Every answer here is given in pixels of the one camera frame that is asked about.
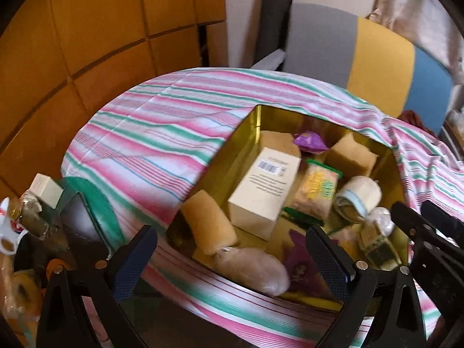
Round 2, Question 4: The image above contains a green yellow snack packet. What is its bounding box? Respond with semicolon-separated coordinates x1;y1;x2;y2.
283;206;325;225
359;221;401;271
292;159;343;220

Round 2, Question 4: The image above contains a purple candy packet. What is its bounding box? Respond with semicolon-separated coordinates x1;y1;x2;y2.
283;229;323;296
293;130;330;153

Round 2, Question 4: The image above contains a pink green striped tablecloth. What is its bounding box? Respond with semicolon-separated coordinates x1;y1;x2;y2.
60;67;464;348

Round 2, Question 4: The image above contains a pink patterned hanging cloth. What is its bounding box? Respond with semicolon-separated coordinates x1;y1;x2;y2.
366;0;464;84

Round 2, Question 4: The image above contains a yellow tape roll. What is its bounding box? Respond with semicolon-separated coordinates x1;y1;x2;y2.
9;270;40;305

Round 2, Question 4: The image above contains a wooden cabinet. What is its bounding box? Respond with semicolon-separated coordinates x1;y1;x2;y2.
0;0;227;196

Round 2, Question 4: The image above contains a black rolled mat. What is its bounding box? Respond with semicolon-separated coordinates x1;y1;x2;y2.
254;0;295;69

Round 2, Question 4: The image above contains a beige roll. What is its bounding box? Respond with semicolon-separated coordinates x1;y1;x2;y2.
213;246;291;297

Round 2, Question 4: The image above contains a cream carton box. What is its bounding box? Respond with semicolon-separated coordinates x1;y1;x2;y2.
227;147;302;242

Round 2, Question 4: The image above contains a grey yellow blue chair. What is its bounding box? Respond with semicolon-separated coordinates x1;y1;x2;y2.
250;3;454;135

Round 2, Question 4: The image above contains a dark phone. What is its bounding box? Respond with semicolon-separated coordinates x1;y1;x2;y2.
60;190;113;262

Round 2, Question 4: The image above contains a dark red cloth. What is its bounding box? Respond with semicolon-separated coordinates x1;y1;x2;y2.
397;110;439;138

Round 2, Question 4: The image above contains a gold metal tin box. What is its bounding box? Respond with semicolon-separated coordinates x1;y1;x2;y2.
166;104;410;314

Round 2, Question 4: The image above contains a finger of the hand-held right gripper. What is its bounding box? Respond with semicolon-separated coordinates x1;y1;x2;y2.
391;201;436;247
420;200;461;240

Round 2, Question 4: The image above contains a glass jar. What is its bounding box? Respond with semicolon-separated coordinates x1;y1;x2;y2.
18;192;55;240

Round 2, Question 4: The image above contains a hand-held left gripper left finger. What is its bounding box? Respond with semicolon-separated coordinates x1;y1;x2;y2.
36;225;158;348

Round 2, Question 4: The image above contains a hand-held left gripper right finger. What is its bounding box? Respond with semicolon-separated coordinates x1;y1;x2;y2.
305;225;426;348

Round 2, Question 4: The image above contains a white red cup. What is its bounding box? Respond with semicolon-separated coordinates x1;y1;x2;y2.
0;197;28;256

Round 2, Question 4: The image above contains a clear plastic bag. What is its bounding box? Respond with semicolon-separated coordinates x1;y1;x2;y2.
366;206;394;238

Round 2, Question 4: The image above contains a yellow sponge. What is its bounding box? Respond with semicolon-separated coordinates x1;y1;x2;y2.
325;132;379;178
180;189;238;256

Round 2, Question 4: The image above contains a small white box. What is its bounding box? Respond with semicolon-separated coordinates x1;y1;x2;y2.
28;173;64;209

